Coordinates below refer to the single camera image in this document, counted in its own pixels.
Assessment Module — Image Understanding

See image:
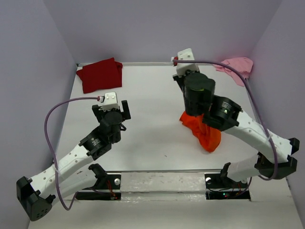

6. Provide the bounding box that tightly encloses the aluminium rail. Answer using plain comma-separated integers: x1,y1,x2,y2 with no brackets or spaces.
245,79,261,124
76,62,177,67
106,169,221,173

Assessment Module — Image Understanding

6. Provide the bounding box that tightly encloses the right aluminium rail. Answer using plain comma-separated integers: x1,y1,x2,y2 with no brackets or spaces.
245,79,261,124

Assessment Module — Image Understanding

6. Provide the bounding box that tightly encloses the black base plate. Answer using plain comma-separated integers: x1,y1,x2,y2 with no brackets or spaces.
76,173,121,201
204,173,251,200

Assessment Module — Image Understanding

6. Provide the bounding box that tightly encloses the front aluminium rail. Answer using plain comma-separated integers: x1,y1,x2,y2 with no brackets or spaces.
106,169,221,173

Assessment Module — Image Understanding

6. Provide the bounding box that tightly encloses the orange t-shirt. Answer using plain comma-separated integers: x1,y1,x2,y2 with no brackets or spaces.
180,112,221,153

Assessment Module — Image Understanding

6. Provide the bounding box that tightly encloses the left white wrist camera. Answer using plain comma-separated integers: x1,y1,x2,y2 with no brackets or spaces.
99,92,120,111

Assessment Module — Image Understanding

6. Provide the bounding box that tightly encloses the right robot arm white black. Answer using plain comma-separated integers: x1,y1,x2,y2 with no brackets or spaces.
173,70,300,187

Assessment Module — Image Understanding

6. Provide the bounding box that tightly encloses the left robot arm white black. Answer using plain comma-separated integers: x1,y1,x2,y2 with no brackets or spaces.
16,95,131,221

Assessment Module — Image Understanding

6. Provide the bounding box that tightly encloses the folded dark red t-shirt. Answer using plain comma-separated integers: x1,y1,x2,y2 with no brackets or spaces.
76,58,123,94

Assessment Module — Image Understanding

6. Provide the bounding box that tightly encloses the back aluminium rail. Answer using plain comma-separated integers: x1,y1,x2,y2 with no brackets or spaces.
76,62,177,67

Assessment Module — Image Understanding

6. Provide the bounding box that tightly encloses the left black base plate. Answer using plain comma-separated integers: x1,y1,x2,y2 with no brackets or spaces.
76,173,121,201

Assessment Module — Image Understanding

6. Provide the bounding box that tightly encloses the pink t-shirt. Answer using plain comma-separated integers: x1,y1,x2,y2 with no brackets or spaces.
213,57,254,87

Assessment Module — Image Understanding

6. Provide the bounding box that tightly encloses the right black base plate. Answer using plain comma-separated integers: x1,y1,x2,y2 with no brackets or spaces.
204,173,251,200

